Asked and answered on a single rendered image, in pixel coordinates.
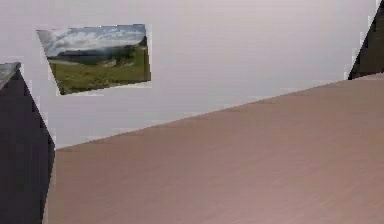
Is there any dark grey cabinet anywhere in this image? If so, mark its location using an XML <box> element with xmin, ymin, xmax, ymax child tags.
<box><xmin>0</xmin><ymin>62</ymin><xmax>56</xmax><ymax>224</ymax></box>

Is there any dark brown cupboard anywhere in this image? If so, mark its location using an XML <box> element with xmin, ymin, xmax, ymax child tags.
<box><xmin>347</xmin><ymin>0</ymin><xmax>384</xmax><ymax>81</ymax></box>

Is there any landscape picture on wall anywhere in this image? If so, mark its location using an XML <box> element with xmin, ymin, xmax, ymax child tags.
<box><xmin>35</xmin><ymin>23</ymin><xmax>152</xmax><ymax>96</ymax></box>

